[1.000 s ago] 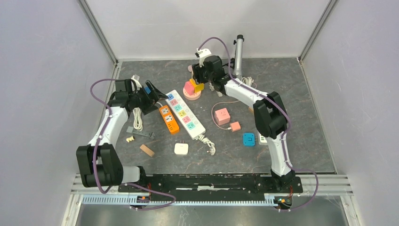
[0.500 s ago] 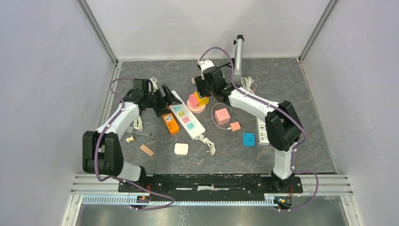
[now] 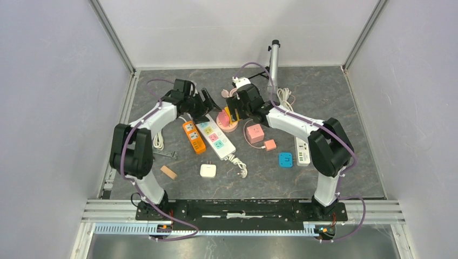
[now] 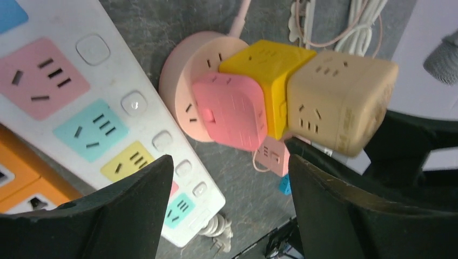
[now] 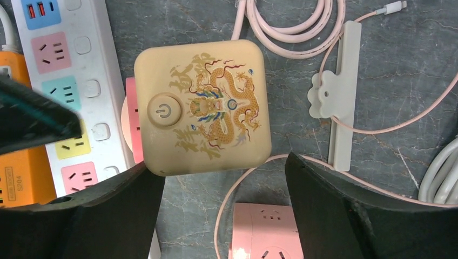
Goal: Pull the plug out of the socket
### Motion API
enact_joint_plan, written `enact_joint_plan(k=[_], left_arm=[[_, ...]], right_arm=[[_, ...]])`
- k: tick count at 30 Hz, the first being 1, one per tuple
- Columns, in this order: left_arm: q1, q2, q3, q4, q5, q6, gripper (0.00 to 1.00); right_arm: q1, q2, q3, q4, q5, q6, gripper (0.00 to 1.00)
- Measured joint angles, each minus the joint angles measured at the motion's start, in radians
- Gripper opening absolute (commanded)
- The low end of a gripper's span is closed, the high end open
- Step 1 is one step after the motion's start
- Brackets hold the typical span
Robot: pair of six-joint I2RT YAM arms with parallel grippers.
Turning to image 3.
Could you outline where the yellow cube adapter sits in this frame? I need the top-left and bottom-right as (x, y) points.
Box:
(224, 106), (240, 125)

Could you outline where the pink cube socket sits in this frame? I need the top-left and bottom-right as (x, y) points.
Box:
(246, 124), (265, 144)

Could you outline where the pink cube adapter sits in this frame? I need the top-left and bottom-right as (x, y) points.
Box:
(217, 111), (230, 128)

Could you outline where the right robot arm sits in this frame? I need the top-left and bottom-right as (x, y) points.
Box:
(226, 81), (355, 220)

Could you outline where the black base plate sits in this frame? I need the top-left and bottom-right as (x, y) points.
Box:
(135, 199), (348, 232)

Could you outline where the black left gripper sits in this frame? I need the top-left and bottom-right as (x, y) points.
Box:
(184, 88), (222, 125)

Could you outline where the light blue cube socket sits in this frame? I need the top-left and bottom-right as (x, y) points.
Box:
(278, 152), (293, 168)

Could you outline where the silver microphone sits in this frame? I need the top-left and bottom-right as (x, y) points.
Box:
(268, 39), (280, 93)

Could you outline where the small salmon charger plug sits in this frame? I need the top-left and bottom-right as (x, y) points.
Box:
(264, 139), (277, 151)

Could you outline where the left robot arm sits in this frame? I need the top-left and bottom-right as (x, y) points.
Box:
(109, 79), (221, 220)

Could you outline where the white long power strip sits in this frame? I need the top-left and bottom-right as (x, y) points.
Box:
(196, 114), (236, 160)

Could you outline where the white plug adapter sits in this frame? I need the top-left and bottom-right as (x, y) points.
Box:
(199, 164), (217, 178)

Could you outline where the white small power strip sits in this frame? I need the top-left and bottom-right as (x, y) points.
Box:
(294, 137), (311, 167)

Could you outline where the orange power strip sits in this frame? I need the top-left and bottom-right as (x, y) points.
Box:
(182, 120), (206, 155)

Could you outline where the white strip cord plug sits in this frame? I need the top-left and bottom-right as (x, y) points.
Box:
(224, 154), (248, 179)

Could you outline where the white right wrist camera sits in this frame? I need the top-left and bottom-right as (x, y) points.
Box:
(232, 77), (251, 90)

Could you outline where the round pink socket base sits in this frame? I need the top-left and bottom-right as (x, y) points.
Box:
(216, 112), (238, 133)

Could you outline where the tan wooden block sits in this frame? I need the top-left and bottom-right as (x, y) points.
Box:
(160, 166), (177, 180)

